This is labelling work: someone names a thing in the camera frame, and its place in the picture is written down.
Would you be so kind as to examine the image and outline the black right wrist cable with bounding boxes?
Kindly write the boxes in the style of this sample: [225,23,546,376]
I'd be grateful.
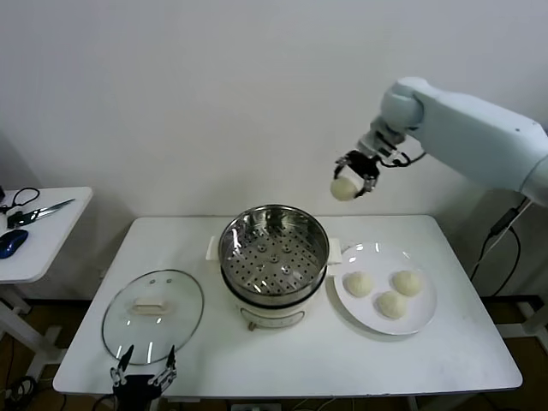
[387,147,427,169]

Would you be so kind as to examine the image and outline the round glass pot lid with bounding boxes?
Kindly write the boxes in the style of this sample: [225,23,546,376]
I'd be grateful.
[101,268,206,366]

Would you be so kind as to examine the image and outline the large white round plate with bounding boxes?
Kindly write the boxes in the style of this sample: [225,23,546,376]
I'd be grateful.
[332,242,438,336]

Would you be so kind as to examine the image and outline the small white side table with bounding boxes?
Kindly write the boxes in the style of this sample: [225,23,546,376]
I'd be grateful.
[0,186,94,378]

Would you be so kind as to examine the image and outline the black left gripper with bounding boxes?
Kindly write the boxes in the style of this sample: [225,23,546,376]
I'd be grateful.
[110,344,178,411]

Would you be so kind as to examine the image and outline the black adapter cable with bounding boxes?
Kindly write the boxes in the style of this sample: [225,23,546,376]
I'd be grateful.
[470,199,534,299]

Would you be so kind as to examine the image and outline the white steamed baozi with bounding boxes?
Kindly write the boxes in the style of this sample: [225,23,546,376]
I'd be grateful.
[344,271,376,298]
[391,269,423,297]
[330,177,360,202]
[375,290,408,320]

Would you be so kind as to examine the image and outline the blue computer mouse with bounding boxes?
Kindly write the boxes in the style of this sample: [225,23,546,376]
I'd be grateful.
[0,229,30,260]

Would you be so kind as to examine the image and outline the black floor cable bundle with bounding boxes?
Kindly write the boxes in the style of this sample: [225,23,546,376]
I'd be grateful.
[0,375,39,411]

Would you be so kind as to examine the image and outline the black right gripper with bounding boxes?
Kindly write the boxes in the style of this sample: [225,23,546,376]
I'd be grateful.
[332,149,381,199]

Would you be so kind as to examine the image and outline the scissors with black handles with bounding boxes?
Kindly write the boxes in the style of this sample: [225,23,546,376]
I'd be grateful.
[7,198,77,229]

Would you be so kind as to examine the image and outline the stainless steel steamer basket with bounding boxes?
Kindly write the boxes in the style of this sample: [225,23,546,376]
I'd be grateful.
[206,204,343,301]

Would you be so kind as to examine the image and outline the thin black looped cable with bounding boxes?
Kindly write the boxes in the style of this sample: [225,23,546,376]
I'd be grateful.
[0,188,42,215]

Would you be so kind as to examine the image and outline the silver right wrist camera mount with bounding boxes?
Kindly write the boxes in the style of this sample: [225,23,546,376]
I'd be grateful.
[358,121,408,169]

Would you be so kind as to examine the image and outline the black power adapter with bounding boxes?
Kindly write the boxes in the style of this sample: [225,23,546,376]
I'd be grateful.
[490,208,519,235]

